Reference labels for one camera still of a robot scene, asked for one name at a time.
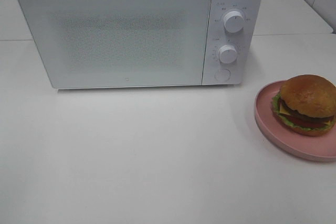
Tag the upper white power knob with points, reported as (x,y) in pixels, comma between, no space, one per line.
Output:
(233,21)

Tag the white microwave oven body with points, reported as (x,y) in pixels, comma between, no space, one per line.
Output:
(236,1)

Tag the white microwave door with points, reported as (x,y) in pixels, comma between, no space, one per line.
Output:
(119,43)

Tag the pink round plate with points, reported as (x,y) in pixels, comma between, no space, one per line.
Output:
(312,148)

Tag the toy hamburger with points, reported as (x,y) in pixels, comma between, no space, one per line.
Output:
(306,104)

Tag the round door release button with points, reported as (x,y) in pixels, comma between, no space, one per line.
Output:
(222,75)

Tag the white timer knob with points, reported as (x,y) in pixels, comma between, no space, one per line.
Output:
(227,54)

